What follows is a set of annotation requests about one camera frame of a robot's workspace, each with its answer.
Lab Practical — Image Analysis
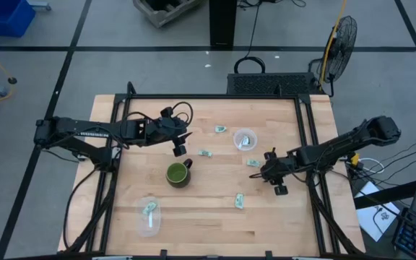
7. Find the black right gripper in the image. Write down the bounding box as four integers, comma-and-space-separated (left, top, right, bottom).
261, 147, 301, 196

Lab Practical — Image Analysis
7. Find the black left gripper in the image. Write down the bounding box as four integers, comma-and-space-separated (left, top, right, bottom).
146, 117, 194, 157

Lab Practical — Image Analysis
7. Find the black mug green inside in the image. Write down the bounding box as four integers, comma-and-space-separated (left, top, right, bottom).
165, 157, 194, 189

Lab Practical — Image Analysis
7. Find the clear round plastic container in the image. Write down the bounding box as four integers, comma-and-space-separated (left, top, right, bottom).
233, 128, 259, 152

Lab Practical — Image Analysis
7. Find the black perforated computer case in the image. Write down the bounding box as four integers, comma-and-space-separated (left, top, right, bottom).
226, 71, 321, 97

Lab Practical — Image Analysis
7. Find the white paper sheet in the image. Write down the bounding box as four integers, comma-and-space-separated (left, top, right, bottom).
355, 180, 401, 243

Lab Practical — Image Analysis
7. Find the black metal beam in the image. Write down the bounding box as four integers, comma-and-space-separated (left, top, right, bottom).
353, 175, 416, 210

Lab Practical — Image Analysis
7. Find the black tower case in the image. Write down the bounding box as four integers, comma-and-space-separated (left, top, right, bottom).
209, 0, 238, 50

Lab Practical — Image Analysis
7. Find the grey moulded crate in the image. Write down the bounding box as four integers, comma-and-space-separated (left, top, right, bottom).
132, 0, 205, 29

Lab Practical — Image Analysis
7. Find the black floor fan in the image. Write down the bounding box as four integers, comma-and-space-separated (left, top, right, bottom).
308, 14, 358, 98

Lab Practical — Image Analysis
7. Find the backlit black keyboard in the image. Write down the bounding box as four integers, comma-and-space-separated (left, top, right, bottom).
391, 207, 416, 260

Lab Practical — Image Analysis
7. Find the blue plastic bin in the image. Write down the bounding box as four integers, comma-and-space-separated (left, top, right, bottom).
0, 0, 37, 38

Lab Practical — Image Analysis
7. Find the black aluminium table frame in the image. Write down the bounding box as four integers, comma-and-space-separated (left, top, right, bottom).
58, 82, 366, 258

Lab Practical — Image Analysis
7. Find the black looped cable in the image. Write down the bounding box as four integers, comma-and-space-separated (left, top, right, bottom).
233, 0, 267, 74

